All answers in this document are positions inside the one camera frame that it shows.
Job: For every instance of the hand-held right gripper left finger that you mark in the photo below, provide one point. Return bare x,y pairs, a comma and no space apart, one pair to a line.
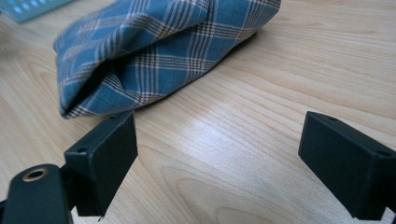
102,161

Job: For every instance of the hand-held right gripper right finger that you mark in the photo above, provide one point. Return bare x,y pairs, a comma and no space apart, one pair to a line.
342,165

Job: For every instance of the blue plaid shirt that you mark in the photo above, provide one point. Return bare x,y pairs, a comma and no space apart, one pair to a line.
162,56

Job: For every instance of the light blue plastic basket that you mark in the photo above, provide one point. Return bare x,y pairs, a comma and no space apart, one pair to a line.
28,7

